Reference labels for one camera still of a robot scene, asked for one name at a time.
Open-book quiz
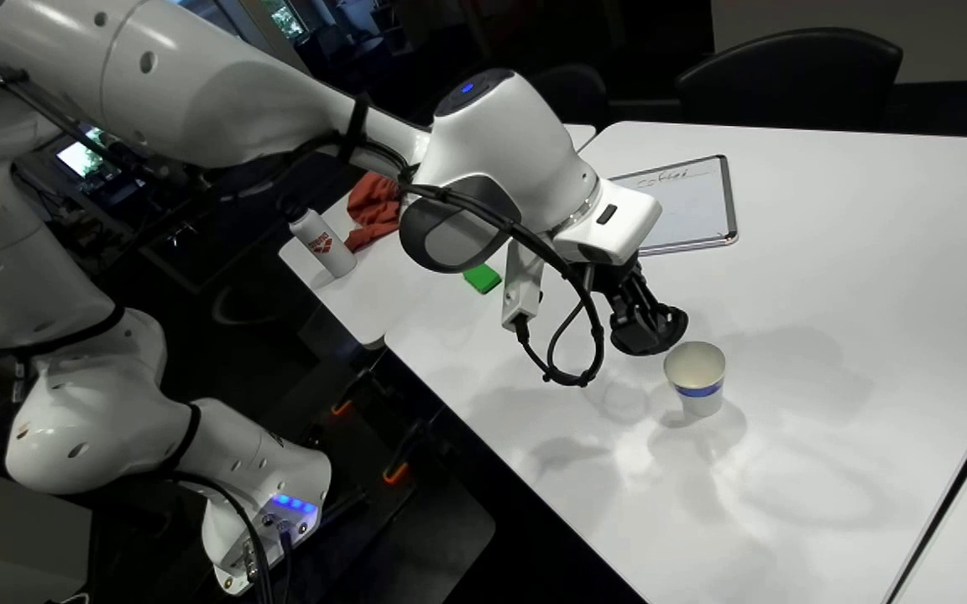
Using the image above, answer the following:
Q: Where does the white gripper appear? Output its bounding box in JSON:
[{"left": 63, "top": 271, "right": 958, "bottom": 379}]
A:
[{"left": 551, "top": 178, "right": 677, "bottom": 340}]

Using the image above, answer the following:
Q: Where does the black round cup lid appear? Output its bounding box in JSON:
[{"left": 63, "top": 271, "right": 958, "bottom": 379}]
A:
[{"left": 609, "top": 303, "right": 693, "bottom": 360}]

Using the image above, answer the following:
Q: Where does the blue and white coffee cup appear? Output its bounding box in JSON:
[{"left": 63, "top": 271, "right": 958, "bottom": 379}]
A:
[{"left": 662, "top": 340, "right": 733, "bottom": 418}]

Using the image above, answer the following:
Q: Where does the small framed whiteboard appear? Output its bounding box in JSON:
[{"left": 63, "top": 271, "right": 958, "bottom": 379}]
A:
[{"left": 610, "top": 151, "right": 741, "bottom": 259}]

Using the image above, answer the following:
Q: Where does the green block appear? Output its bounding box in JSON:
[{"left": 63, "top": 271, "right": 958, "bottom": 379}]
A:
[{"left": 461, "top": 259, "right": 506, "bottom": 298}]

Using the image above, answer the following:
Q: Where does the small black office chair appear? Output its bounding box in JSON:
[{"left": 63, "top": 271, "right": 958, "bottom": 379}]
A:
[{"left": 526, "top": 60, "right": 615, "bottom": 127}]

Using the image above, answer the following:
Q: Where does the red cloth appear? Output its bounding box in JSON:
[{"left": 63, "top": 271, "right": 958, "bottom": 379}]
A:
[{"left": 342, "top": 168, "right": 407, "bottom": 255}]

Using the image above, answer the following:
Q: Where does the large black office chair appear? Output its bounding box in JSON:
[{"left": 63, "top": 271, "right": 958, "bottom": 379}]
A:
[{"left": 674, "top": 26, "right": 908, "bottom": 132}]

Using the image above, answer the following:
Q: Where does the lit monitor screen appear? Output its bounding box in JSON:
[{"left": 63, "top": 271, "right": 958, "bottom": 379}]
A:
[{"left": 53, "top": 139, "right": 109, "bottom": 186}]

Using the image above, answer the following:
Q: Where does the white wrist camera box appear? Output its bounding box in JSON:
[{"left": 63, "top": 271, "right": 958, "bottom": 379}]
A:
[{"left": 499, "top": 237, "right": 551, "bottom": 329}]

